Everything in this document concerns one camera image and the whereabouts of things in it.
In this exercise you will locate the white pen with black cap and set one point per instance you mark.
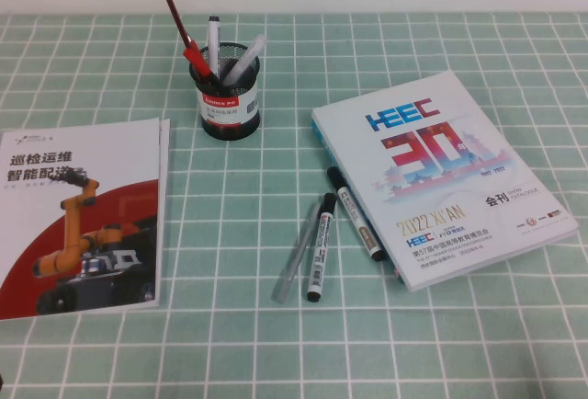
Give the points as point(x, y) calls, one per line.
point(213, 40)

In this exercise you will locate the grey translucent gel pen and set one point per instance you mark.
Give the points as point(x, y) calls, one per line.
point(294, 261)

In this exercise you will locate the HEEC show catalogue book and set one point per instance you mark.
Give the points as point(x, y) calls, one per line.
point(436, 187)

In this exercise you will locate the black marker with white label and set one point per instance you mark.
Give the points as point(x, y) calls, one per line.
point(321, 252)

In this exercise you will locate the translucent white pen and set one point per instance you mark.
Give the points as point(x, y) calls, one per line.
point(250, 53)

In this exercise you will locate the black mesh pen holder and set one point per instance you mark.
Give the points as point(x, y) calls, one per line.
point(225, 116)

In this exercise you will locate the green checked tablecloth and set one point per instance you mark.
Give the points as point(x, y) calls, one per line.
point(257, 348)

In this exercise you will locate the red pen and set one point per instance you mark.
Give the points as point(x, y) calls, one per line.
point(177, 19)

